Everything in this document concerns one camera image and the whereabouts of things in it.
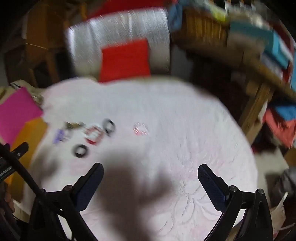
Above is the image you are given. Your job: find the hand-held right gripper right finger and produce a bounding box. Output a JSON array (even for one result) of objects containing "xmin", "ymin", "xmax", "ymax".
[{"xmin": 198, "ymin": 164, "xmax": 274, "ymax": 241}]

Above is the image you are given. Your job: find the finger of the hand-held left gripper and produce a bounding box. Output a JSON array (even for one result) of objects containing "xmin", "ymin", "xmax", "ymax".
[{"xmin": 9, "ymin": 141, "xmax": 29, "ymax": 159}]

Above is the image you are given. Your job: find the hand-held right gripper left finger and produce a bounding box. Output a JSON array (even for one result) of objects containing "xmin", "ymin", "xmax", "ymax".
[{"xmin": 28, "ymin": 163, "xmax": 104, "ymax": 241}]

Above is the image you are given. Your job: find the pink crystal bead bracelet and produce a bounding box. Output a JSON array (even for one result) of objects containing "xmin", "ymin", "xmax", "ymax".
[{"xmin": 134, "ymin": 122, "xmax": 149, "ymax": 136}]

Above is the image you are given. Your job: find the orange cardboard box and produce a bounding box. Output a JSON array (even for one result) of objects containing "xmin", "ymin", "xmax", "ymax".
[{"xmin": 5, "ymin": 117, "xmax": 48, "ymax": 186}]

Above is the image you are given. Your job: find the magenta cushion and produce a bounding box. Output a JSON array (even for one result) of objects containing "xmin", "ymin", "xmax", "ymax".
[{"xmin": 0, "ymin": 87, "xmax": 44, "ymax": 139}]

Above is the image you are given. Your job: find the crumpled clear plastic wrapper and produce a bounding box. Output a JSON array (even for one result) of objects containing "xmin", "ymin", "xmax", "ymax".
[{"xmin": 31, "ymin": 93, "xmax": 44, "ymax": 105}]

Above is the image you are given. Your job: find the white pink embossed blanket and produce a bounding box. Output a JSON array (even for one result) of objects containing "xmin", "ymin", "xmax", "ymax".
[{"xmin": 23, "ymin": 76, "xmax": 258, "ymax": 241}]

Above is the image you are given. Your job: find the red cloth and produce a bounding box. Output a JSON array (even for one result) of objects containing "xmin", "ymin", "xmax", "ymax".
[{"xmin": 264, "ymin": 109, "xmax": 296, "ymax": 146}]

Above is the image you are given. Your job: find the blue cloth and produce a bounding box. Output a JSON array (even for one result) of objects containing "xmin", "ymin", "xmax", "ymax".
[{"xmin": 270, "ymin": 102, "xmax": 296, "ymax": 121}]

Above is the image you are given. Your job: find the wooden table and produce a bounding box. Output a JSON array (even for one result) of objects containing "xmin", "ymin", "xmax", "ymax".
[{"xmin": 5, "ymin": 0, "xmax": 88, "ymax": 86}]

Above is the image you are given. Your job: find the wooden shelf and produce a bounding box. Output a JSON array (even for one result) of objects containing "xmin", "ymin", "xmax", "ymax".
[{"xmin": 171, "ymin": 39, "xmax": 296, "ymax": 139}]

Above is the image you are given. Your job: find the red cushion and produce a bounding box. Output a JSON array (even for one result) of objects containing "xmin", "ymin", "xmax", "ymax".
[{"xmin": 98, "ymin": 38, "xmax": 151, "ymax": 82}]

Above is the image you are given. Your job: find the silver foil mat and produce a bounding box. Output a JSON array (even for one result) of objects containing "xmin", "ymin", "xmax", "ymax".
[{"xmin": 66, "ymin": 8, "xmax": 170, "ymax": 77}]

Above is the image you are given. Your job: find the teal box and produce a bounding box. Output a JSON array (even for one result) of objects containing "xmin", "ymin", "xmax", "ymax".
[{"xmin": 231, "ymin": 21, "xmax": 294, "ymax": 70}]

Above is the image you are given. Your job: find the wicker basket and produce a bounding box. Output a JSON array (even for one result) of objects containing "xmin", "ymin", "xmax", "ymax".
[{"xmin": 171, "ymin": 7, "xmax": 232, "ymax": 47}]

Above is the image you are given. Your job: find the black ring band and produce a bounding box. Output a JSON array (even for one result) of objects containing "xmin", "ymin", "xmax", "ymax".
[{"xmin": 73, "ymin": 144, "xmax": 89, "ymax": 158}]

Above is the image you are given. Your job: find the purple bead bracelet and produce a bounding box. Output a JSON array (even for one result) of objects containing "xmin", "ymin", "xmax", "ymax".
[{"xmin": 53, "ymin": 129, "xmax": 66, "ymax": 143}]

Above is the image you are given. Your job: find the red and white bead bracelet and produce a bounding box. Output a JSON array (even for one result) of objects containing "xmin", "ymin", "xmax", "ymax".
[{"xmin": 84, "ymin": 125, "xmax": 103, "ymax": 145}]

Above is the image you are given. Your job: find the black hair tie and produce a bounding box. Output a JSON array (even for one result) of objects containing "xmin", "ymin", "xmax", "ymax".
[{"xmin": 103, "ymin": 119, "xmax": 115, "ymax": 137}]

